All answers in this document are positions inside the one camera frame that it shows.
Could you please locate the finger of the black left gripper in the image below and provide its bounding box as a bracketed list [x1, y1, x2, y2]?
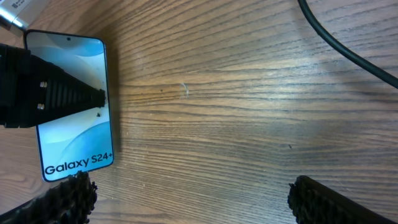
[29, 55, 106, 126]

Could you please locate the Samsung Galaxy smartphone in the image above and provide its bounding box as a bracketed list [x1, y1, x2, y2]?
[24, 30, 114, 182]

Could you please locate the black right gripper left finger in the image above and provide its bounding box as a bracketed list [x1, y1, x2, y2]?
[1, 171, 98, 224]

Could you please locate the black charger cable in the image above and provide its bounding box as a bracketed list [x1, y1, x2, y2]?
[297, 0, 398, 90]

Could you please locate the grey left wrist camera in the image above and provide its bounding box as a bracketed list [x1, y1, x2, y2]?
[1, 0, 50, 33]

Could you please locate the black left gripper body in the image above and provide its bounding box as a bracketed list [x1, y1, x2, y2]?
[1, 44, 39, 128]

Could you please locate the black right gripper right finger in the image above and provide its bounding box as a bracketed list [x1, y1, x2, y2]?
[287, 175, 397, 224]

